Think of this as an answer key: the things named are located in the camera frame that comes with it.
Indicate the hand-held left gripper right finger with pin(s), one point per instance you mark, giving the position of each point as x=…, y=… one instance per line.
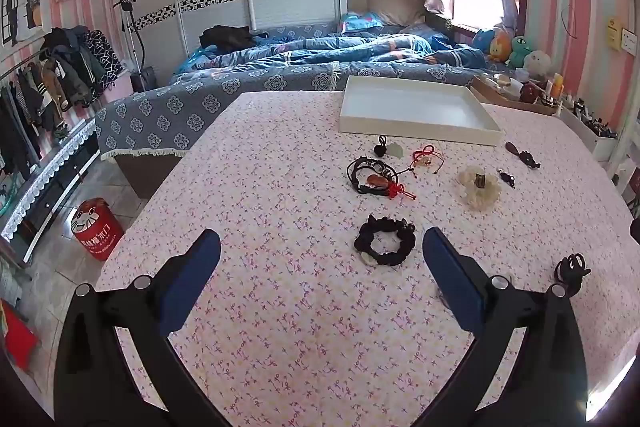
x=452, y=277

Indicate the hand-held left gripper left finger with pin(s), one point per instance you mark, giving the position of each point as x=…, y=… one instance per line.
x=192, y=277

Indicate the cream scrunchie with dark clip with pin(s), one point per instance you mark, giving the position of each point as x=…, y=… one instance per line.
x=482, y=197

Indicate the black scrunchie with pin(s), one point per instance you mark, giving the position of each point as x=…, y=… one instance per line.
x=362, y=244

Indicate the amber pendant with red knot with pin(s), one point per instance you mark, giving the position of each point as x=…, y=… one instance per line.
x=376, y=180

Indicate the white shallow tray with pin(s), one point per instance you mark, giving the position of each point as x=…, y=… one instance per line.
x=415, y=107

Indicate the red printed bucket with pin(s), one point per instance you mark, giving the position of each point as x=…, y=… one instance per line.
x=97, y=232

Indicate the pink floral tablecloth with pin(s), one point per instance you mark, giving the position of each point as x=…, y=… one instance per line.
x=280, y=187

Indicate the black cabinet with lace cover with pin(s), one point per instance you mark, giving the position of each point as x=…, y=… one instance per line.
x=55, y=177

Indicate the red bag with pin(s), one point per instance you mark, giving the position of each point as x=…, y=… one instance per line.
x=17, y=337

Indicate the brown cardboard tray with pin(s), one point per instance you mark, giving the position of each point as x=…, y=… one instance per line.
x=487, y=93

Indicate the white desk organizer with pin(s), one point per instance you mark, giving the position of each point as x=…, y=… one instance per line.
x=587, y=142

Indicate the dark red round jar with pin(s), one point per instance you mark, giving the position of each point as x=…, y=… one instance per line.
x=528, y=93

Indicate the orange bottle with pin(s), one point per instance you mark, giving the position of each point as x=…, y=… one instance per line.
x=557, y=86

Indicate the white round plush toy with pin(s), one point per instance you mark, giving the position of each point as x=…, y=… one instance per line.
x=537, y=64

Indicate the green plush toy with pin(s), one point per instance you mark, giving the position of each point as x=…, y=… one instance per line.
x=522, y=52

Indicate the blue and orange plush toy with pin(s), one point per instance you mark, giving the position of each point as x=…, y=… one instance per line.
x=492, y=44

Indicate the black garment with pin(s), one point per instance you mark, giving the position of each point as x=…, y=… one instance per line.
x=225, y=37

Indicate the garment steamer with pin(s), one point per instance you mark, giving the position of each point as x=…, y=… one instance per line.
x=135, y=37

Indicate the clothes rack with coats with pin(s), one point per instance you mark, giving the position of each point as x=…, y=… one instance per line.
x=55, y=72

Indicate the blue patterned duvet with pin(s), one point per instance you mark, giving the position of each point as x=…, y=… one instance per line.
x=350, y=49

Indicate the beige pillow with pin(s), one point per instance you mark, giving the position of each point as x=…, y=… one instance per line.
x=395, y=7

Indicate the yellow wall box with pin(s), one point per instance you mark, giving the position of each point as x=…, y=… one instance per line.
x=612, y=32

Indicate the white wall socket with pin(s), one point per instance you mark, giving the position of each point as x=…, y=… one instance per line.
x=629, y=39

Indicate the black and white wall poster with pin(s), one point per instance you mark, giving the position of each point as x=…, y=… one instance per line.
x=20, y=7

